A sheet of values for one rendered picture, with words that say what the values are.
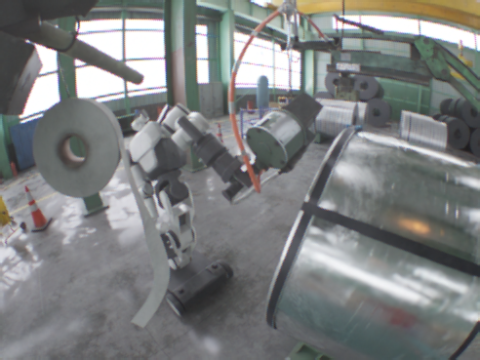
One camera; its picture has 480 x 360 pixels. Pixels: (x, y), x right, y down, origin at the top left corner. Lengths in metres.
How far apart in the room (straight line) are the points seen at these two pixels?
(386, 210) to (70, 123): 0.73
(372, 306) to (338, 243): 0.22
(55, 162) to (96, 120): 0.10
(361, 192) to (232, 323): 1.34
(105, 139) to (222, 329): 1.51
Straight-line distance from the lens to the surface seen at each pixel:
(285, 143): 0.53
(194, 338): 1.65
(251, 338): 1.61
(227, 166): 0.59
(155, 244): 0.49
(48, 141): 0.36
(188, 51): 3.97
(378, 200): 0.64
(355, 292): 0.64
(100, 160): 0.34
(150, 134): 1.17
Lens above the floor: 1.51
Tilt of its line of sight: 25 degrees down
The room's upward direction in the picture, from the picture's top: 1 degrees counter-clockwise
